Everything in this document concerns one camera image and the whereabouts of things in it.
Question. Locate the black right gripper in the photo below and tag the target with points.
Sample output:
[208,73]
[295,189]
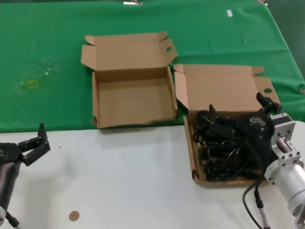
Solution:
[256,128]

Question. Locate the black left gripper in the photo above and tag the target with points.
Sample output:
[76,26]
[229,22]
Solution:
[9,153]

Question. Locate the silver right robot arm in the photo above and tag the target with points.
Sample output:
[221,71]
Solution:
[293,176]

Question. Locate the cardboard box round lid hole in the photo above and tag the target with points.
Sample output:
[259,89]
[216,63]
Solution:
[219,90]

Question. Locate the cardboard box oval lid hole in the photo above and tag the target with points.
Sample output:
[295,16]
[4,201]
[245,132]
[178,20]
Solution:
[133,107]

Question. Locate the clear tape piece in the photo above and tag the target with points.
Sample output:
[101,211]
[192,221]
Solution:
[47,71]

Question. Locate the brown round paper disc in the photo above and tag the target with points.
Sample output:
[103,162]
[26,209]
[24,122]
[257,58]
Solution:
[74,215]

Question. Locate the small white tag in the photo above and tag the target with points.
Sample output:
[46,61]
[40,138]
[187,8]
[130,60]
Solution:
[229,13]

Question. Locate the green table cloth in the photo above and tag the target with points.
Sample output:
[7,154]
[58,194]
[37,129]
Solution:
[47,35]

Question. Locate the metal cloth clip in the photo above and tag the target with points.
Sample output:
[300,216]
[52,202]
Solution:
[132,3]
[262,1]

